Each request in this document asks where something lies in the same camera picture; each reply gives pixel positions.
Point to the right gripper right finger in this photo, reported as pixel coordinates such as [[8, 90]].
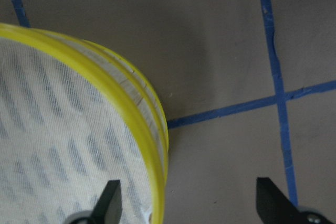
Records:
[[273, 207]]

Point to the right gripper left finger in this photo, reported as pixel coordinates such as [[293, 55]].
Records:
[[108, 208]]

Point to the yellow steamer basket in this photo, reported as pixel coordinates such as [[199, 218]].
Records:
[[133, 83], [66, 130]]

